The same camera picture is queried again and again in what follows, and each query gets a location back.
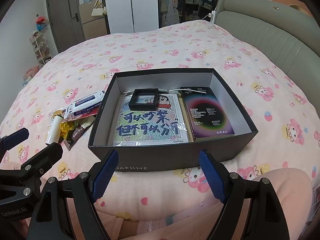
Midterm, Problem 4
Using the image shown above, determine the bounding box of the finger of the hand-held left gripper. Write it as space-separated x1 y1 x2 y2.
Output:
0 127 30 164
0 142 63 188

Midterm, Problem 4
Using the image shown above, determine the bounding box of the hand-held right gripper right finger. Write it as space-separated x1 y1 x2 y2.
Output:
199 149 290 240

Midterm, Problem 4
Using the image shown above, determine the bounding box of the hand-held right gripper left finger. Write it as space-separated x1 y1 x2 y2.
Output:
26 149 119 240

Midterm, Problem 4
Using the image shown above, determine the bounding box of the white tube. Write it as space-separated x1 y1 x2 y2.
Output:
46 116 62 145

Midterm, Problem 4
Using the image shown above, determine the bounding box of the yellow green snack packet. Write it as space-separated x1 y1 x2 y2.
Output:
59 120 83 140

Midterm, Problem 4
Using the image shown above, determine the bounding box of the brown sachet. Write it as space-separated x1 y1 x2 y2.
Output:
62 122 94 151

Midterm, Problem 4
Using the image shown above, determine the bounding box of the yellow round item packet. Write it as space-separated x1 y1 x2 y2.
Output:
51 107 68 120

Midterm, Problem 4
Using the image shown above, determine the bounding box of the pale green sachet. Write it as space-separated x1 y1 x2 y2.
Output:
79 117 95 130

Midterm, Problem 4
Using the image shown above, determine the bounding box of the red packet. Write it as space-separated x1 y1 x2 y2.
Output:
65 112 97 122

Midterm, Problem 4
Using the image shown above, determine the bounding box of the dark grey cardboard box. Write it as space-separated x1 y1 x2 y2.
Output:
87 67 259 173

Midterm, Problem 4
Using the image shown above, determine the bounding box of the white blue wet wipes pack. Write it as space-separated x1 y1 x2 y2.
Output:
67 90 107 118

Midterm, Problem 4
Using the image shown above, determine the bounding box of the black rainbow screen protector box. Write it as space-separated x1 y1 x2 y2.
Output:
180 87 235 139

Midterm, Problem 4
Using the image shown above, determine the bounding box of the dotted bead art sheet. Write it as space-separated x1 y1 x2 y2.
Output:
107 94 189 146

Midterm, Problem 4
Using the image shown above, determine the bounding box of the pink plush toy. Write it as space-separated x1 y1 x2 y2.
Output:
22 65 40 85

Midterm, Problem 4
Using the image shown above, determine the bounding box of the white shelf rack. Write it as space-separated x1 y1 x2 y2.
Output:
30 30 53 67

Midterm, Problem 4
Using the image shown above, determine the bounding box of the grey door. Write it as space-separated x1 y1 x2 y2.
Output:
45 0 84 53

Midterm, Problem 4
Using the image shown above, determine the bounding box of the pink printed blanket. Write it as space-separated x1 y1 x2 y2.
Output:
0 20 320 240

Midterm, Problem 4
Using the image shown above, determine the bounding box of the large brown cardboard box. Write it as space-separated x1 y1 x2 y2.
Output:
79 1 110 40

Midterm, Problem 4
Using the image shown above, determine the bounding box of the white handbag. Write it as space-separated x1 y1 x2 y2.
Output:
92 4 108 17

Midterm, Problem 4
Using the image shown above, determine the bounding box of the white wardrobe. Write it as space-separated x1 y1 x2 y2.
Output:
103 0 159 34

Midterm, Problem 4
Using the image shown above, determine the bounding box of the dark glass display cabinet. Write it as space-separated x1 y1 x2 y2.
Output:
157 0 220 29

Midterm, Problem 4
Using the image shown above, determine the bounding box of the small black square frame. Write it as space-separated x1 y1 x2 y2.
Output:
129 88 160 110

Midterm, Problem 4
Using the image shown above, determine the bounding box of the red blue wall toy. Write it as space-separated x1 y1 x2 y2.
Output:
35 15 48 30

